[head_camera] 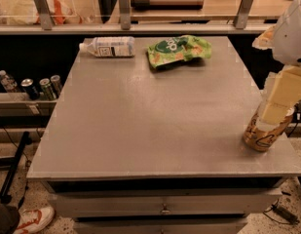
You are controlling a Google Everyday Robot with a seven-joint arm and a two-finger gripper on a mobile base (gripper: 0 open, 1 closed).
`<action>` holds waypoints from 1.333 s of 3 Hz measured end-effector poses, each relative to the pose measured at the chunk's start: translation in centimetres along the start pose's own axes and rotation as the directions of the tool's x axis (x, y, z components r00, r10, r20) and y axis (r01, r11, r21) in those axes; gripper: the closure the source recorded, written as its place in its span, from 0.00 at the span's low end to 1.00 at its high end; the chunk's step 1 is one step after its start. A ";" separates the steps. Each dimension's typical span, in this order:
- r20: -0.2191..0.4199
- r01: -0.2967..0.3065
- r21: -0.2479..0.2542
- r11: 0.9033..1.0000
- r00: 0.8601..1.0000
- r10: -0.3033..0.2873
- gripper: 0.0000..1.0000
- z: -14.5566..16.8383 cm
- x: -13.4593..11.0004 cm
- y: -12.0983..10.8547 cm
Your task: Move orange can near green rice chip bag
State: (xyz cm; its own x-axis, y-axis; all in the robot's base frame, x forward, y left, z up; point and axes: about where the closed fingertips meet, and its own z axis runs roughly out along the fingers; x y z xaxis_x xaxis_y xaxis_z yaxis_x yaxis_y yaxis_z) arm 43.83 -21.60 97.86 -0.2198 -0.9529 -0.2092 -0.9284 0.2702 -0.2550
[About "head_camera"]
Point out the upper grey drawer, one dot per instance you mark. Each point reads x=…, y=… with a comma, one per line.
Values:
x=239, y=201

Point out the grey drawer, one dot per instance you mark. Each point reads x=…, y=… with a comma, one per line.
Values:
x=239, y=201
x=163, y=226

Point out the clear plastic water bottle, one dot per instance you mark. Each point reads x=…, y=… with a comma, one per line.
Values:
x=109, y=47

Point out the left metal bracket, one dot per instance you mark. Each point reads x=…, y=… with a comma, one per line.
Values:
x=45, y=18

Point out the orange soda can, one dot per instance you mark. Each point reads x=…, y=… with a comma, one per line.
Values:
x=261, y=136

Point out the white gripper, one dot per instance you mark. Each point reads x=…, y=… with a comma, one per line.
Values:
x=290, y=38

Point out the dark blue soda can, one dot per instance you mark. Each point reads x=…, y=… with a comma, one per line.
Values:
x=30, y=88

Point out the green rice chip bag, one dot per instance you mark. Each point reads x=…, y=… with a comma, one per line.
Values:
x=180, y=48

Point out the black power adapter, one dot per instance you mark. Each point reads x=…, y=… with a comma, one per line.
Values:
x=286, y=214

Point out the small water bottle on shelf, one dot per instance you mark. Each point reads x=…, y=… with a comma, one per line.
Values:
x=8, y=82

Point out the white orange sneaker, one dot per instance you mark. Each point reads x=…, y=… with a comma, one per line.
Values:
x=33, y=221

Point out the black stand leg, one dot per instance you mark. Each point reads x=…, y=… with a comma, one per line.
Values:
x=5, y=197

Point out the middle metal bracket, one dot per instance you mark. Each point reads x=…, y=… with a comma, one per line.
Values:
x=125, y=14

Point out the lower grey drawer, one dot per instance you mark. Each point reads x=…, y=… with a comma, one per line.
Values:
x=163, y=226

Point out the grey side shelf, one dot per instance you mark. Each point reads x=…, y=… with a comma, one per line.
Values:
x=39, y=107

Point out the green soda can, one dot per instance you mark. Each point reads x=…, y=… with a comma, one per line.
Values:
x=47, y=89

